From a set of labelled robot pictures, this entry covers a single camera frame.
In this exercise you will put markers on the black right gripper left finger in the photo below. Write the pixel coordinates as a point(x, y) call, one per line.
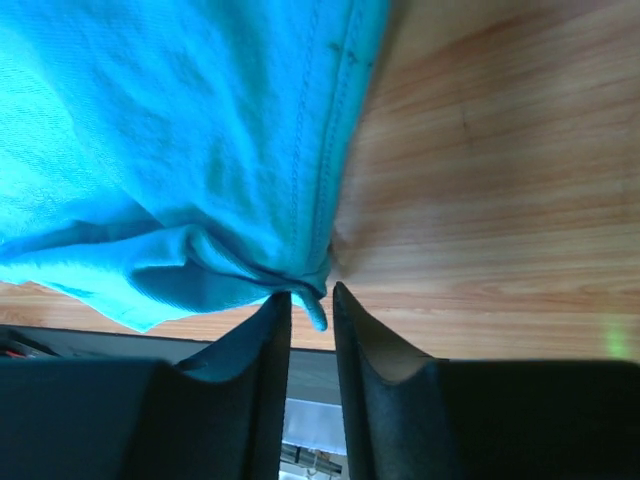
point(217, 414)

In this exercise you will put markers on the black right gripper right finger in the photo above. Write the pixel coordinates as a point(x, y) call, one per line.
point(411, 415)

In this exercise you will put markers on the light blue t-shirt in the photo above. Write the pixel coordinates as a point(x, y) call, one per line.
point(161, 159)

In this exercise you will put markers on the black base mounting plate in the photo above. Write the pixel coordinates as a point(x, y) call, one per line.
point(312, 376)

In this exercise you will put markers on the aluminium frame rail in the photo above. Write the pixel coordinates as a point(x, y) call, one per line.
point(315, 426)

